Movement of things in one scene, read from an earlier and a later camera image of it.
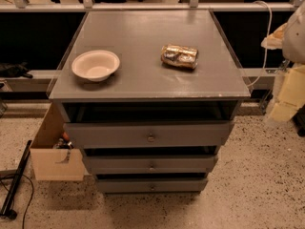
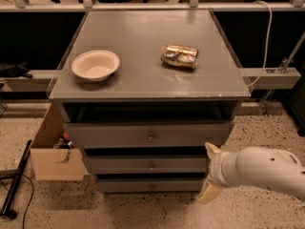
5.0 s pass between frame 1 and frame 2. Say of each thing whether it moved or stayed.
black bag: stayed
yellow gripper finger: moved
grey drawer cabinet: stayed
